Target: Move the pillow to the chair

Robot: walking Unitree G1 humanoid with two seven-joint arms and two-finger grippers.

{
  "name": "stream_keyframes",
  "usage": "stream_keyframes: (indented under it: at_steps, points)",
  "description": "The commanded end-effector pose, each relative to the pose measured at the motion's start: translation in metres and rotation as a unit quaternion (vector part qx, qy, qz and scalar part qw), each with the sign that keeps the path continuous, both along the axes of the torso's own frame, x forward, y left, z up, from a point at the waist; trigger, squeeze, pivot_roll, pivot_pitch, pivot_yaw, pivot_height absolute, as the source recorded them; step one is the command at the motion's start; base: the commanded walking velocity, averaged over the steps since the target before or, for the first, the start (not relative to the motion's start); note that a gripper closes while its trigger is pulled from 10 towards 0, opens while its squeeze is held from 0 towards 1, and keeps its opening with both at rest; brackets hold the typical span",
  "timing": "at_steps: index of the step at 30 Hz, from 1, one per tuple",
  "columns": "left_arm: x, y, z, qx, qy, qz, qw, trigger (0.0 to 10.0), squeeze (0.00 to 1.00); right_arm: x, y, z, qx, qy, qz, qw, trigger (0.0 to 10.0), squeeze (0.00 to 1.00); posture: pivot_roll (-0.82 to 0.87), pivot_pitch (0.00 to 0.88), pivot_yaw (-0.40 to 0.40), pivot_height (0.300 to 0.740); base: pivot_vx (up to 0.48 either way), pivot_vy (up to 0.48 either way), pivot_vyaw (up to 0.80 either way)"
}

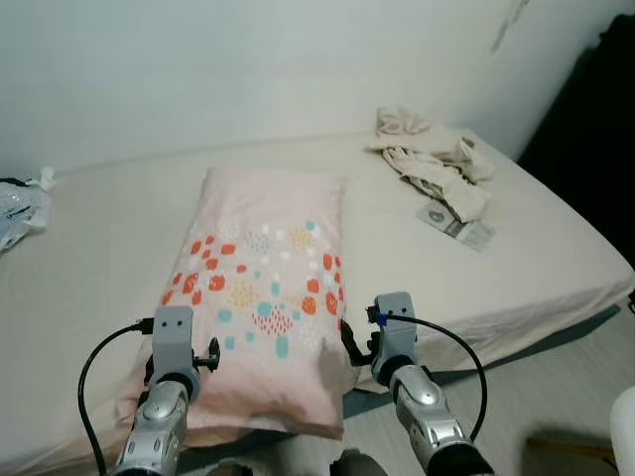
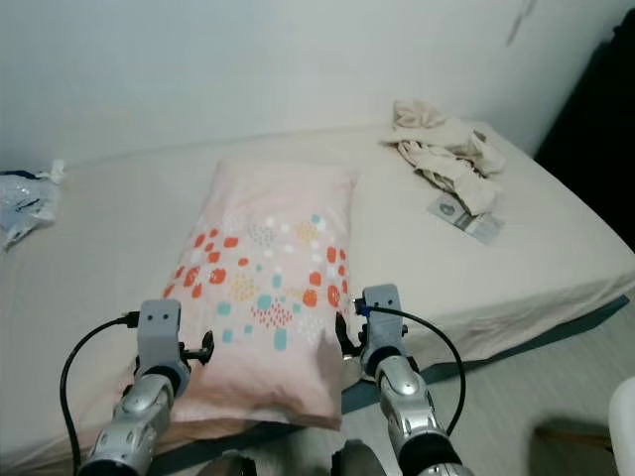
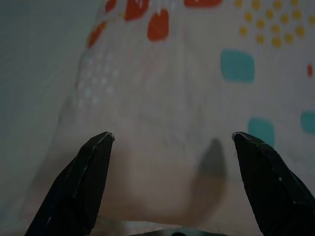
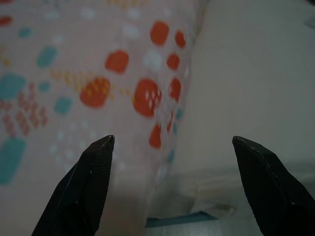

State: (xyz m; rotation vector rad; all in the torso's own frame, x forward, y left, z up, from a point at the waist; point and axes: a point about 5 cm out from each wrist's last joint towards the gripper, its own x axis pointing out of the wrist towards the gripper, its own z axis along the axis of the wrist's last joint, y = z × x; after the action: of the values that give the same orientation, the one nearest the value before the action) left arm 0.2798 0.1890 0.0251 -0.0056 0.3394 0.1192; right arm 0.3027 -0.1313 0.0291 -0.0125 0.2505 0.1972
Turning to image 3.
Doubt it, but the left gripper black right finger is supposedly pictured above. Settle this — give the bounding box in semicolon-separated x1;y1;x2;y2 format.
231;131;315;236

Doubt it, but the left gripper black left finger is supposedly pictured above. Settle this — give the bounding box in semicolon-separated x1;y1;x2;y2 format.
24;131;116;236

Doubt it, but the pink pillow with coloured spots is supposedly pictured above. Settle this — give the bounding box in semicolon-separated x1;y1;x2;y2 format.
22;0;315;224

